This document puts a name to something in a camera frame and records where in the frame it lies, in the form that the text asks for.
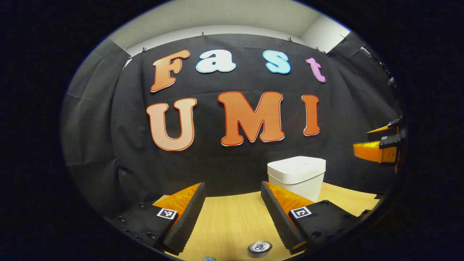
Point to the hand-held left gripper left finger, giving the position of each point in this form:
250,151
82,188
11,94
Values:
188,221

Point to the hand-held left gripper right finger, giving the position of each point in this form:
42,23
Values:
277,217

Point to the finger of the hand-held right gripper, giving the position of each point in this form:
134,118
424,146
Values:
380,132
369,150

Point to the silver pop can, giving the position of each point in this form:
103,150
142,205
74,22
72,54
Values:
260,248

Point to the paper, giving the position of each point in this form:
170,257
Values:
209,259

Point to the white desktop garbage bin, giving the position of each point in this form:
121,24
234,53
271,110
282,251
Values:
297,174

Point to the wooden desktop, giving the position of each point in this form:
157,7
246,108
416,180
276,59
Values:
232,221

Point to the black backdrop cloth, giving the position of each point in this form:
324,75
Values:
232,163

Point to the grey side cloth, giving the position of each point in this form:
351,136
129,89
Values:
90,127

